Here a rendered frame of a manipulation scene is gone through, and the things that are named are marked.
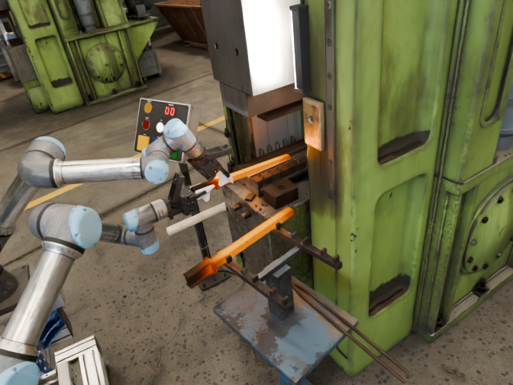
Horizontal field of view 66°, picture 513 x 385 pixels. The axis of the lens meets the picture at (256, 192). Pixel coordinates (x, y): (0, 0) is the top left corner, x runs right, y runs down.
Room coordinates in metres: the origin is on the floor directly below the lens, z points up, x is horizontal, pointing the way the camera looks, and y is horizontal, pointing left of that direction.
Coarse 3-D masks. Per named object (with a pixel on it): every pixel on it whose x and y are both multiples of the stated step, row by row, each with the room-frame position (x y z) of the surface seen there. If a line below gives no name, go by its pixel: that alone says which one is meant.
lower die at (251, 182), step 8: (296, 144) 1.69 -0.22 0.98; (304, 144) 1.66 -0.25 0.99; (272, 152) 1.64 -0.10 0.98; (280, 152) 1.61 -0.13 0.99; (288, 152) 1.60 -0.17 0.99; (304, 152) 1.57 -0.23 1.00; (256, 160) 1.58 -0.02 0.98; (264, 160) 1.56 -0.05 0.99; (288, 160) 1.51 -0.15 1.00; (296, 160) 1.51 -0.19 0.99; (304, 160) 1.50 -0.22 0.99; (240, 168) 1.52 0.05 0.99; (272, 168) 1.47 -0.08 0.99; (288, 168) 1.46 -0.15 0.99; (296, 168) 1.48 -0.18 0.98; (256, 176) 1.42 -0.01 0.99; (264, 176) 1.42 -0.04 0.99; (272, 176) 1.42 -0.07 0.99; (280, 176) 1.44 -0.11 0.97; (304, 176) 1.49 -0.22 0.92; (248, 184) 1.45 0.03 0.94; (256, 184) 1.39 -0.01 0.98; (256, 192) 1.39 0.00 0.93
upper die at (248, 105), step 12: (228, 96) 1.50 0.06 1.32; (240, 96) 1.42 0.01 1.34; (252, 96) 1.39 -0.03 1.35; (264, 96) 1.42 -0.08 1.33; (276, 96) 1.44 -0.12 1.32; (288, 96) 1.47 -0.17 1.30; (300, 96) 1.50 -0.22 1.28; (240, 108) 1.43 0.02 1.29; (252, 108) 1.39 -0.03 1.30; (264, 108) 1.42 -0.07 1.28
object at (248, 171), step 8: (272, 160) 1.51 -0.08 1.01; (280, 160) 1.51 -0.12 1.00; (248, 168) 1.46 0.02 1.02; (256, 168) 1.46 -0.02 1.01; (264, 168) 1.47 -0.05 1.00; (232, 176) 1.40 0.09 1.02; (240, 176) 1.42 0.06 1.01; (200, 184) 1.36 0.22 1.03; (208, 184) 1.35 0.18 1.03; (216, 184) 1.35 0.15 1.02
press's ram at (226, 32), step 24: (216, 0) 1.48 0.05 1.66; (240, 0) 1.34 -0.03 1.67; (264, 0) 1.38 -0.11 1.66; (288, 0) 1.42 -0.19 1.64; (216, 24) 1.51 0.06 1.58; (240, 24) 1.36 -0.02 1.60; (264, 24) 1.37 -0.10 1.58; (288, 24) 1.42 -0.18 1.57; (216, 48) 1.54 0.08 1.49; (240, 48) 1.37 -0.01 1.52; (264, 48) 1.37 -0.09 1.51; (288, 48) 1.41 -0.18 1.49; (216, 72) 1.57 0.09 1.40; (240, 72) 1.39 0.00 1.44; (264, 72) 1.36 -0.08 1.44; (288, 72) 1.41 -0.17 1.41
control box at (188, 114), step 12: (144, 108) 1.96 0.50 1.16; (156, 108) 1.92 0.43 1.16; (168, 108) 1.87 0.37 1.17; (180, 108) 1.83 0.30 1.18; (192, 108) 1.82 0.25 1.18; (144, 120) 1.93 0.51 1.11; (156, 120) 1.89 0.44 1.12; (168, 120) 1.85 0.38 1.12; (180, 120) 1.80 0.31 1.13; (192, 120) 1.80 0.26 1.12; (144, 132) 1.90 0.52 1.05; (156, 132) 1.86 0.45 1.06; (192, 132) 1.79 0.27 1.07; (180, 156) 1.72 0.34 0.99
